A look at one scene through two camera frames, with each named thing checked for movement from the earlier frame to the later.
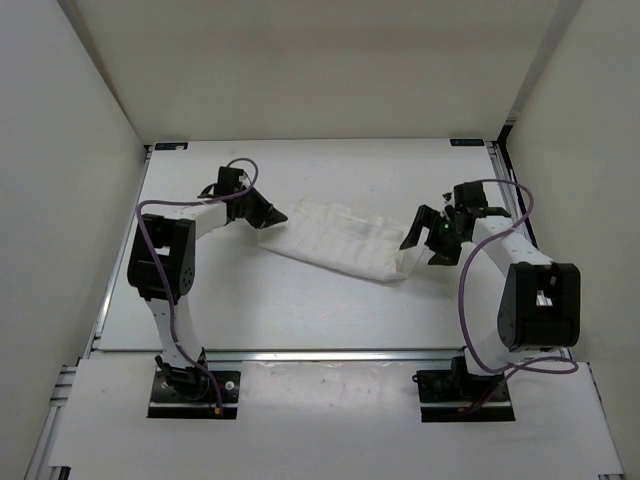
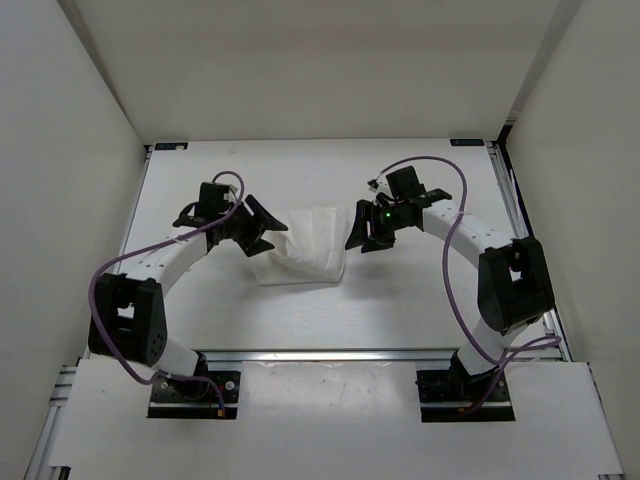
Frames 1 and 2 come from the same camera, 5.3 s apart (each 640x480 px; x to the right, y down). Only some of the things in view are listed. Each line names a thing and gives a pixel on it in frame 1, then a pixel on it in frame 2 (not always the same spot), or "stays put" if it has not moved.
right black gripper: (443, 255) → (359, 234)
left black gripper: (274, 216) → (252, 244)
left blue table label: (170, 145) stays put
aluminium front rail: (335, 354) stays put
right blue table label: (466, 142) stays put
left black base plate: (165, 403) stays put
